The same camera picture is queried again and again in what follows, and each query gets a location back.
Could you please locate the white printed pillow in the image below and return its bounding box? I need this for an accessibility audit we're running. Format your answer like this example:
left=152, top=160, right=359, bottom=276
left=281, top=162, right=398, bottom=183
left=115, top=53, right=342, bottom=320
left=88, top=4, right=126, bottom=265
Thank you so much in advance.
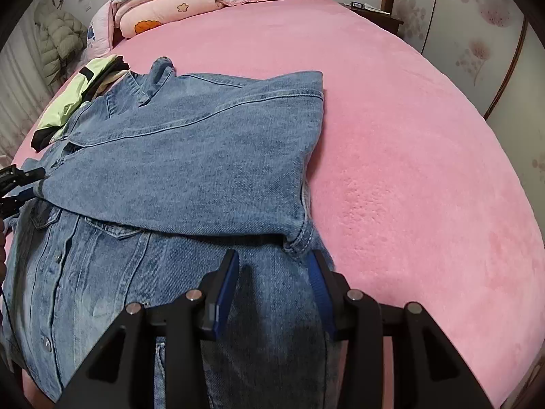
left=86, top=2, right=118, bottom=52

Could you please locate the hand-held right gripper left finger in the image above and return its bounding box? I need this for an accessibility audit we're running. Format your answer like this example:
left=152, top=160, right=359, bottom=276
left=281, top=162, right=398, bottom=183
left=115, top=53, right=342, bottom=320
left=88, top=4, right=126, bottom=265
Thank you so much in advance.
left=55, top=249, right=240, bottom=409

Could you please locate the blue denim jacket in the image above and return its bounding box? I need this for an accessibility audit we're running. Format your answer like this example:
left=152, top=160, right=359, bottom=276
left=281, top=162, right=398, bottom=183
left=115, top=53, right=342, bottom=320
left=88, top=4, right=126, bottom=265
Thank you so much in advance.
left=0, top=57, right=341, bottom=409

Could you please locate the pink bed sheet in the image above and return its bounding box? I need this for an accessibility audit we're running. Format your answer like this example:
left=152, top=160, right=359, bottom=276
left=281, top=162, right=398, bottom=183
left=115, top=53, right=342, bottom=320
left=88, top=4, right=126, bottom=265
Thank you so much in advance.
left=0, top=0, right=539, bottom=409

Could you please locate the brown wooden nightstand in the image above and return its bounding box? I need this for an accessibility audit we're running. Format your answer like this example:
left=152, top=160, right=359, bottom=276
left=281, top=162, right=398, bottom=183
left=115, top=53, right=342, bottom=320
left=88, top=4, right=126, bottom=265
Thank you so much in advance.
left=338, top=1, right=404, bottom=35

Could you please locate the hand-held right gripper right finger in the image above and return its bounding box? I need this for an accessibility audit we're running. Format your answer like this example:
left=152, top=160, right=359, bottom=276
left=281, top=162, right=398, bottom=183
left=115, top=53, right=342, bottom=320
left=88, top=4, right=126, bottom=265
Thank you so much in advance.
left=307, top=249, right=499, bottom=409

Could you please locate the grey green quilt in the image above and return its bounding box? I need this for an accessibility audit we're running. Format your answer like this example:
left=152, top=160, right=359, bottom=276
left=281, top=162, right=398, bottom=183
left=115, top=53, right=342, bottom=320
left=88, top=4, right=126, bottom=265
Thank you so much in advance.
left=33, top=0, right=88, bottom=90

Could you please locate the white floral wardrobe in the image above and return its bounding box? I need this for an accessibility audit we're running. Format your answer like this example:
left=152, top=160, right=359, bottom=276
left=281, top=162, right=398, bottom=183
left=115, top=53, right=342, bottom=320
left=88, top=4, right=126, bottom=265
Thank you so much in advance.
left=381, top=0, right=545, bottom=231

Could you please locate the light green jacket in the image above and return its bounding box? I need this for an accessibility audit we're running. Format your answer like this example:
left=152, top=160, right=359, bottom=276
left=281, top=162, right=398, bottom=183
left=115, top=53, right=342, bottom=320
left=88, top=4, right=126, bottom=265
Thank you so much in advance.
left=32, top=54, right=130, bottom=152

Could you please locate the white curtain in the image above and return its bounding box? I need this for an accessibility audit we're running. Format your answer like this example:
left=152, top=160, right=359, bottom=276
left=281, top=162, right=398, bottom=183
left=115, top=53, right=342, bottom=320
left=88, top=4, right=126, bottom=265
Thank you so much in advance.
left=0, top=17, right=56, bottom=158

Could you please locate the folded pink flower-print quilt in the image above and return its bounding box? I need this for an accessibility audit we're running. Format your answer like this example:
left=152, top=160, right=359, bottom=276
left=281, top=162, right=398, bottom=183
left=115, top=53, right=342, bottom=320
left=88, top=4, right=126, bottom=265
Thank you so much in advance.
left=111, top=0, right=225, bottom=40

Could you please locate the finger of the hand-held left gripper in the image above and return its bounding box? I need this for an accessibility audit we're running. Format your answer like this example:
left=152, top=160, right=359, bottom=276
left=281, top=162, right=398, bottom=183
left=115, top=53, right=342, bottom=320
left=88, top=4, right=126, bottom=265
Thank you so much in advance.
left=0, top=165, right=46, bottom=186
left=0, top=186, right=37, bottom=218

